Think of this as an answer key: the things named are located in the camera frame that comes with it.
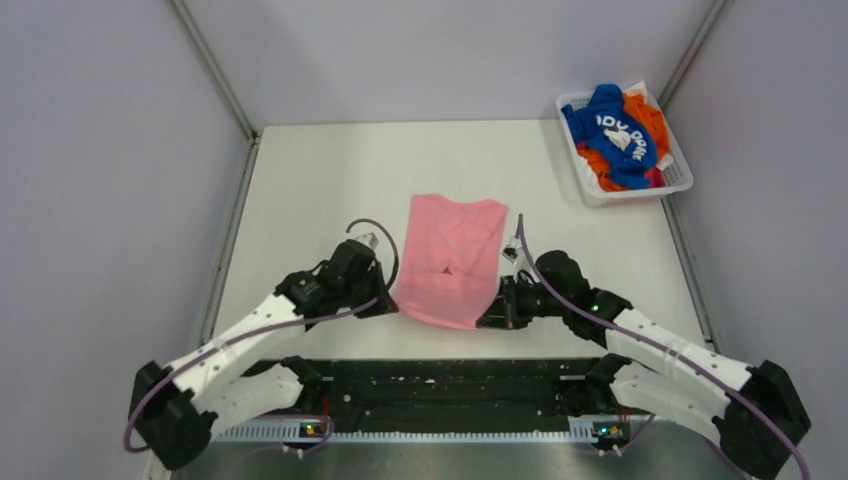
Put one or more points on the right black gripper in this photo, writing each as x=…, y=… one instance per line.
x=504, y=311

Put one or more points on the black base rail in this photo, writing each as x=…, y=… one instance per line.
x=454, y=396

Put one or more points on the white plastic basket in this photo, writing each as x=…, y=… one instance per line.
x=677, y=174

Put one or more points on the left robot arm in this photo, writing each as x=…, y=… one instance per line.
x=178, y=409

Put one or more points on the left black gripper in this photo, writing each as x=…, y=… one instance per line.
x=385, y=302

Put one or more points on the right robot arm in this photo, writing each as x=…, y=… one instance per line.
x=752, y=414

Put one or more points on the blue printed t-shirt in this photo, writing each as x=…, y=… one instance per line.
x=618, y=148

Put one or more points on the pink t-shirt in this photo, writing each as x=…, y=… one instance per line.
x=449, y=266

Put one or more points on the orange t-shirt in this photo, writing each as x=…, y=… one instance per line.
x=655, y=123

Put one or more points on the white slotted cable duct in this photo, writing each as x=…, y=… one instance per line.
x=308, y=433

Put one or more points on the red t-shirt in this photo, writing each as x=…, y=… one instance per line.
x=655, y=178

